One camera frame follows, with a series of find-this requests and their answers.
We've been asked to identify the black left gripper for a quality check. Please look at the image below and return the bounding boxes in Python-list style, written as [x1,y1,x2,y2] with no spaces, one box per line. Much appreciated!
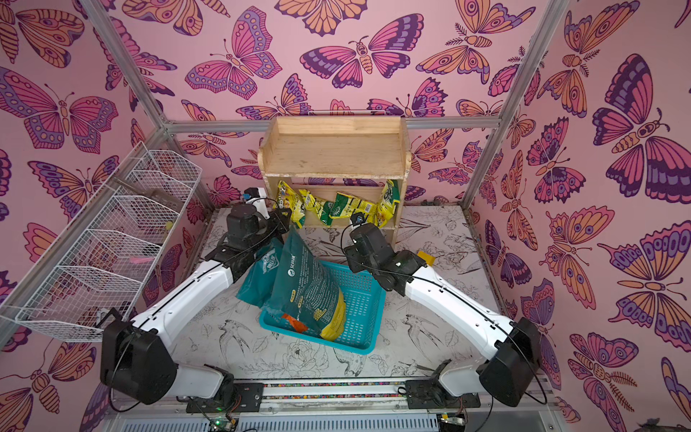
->
[249,207,294,257]

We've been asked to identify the yellow fertilizer packet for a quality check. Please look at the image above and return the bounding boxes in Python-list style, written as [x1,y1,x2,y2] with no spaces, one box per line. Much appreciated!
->
[276,180,306,229]

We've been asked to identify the yellow green packet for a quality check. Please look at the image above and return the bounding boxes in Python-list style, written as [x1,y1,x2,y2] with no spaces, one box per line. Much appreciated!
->
[300,189,333,227]
[329,192,377,224]

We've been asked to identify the large green yellow fertilizer bag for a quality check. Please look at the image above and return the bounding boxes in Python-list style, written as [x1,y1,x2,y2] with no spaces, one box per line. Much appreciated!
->
[264,229,347,341]

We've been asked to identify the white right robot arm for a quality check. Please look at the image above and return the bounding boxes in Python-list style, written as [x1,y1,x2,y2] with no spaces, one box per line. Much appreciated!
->
[342,223,541,408]

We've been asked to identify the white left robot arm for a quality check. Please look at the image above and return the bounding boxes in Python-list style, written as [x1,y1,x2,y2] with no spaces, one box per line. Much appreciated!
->
[100,198,292,410]

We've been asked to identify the wooden two-tier shelf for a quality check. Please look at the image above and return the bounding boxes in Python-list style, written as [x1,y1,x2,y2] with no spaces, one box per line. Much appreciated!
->
[257,115,412,247]

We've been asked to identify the teal plastic basket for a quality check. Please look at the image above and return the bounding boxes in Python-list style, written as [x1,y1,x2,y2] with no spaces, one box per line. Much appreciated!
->
[259,261,386,356]

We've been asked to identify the yellow flower packet right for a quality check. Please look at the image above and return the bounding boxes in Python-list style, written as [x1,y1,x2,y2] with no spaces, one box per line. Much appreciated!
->
[374,179,401,228]

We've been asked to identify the yellow toy shovel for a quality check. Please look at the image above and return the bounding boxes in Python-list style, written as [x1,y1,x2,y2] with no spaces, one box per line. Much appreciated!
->
[417,250,435,266]

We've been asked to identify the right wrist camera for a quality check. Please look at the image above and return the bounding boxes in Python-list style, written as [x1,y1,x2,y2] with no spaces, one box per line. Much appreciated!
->
[350,212,367,228]

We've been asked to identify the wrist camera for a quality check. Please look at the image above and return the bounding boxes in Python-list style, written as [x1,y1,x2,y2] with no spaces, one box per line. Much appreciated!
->
[350,212,367,228]
[242,187,267,203]

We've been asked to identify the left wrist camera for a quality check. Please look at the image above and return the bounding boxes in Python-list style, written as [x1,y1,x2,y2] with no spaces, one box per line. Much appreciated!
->
[242,187,267,203]

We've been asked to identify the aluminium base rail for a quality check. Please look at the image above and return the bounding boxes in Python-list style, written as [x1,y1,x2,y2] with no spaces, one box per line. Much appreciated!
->
[101,377,570,431]

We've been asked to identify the white wire wall basket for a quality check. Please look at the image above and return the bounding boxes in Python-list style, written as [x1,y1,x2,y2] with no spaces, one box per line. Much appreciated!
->
[1,143,202,342]

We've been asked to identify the aluminium frame post left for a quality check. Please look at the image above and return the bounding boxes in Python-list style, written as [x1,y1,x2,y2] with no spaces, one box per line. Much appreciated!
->
[80,0,217,212]

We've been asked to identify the aluminium frame post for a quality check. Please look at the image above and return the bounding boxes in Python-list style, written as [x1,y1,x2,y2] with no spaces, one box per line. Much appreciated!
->
[80,0,217,212]
[460,0,570,211]

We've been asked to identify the aluminium frame post right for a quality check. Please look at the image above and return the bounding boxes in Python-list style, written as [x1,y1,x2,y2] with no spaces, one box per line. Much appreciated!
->
[460,0,570,211]

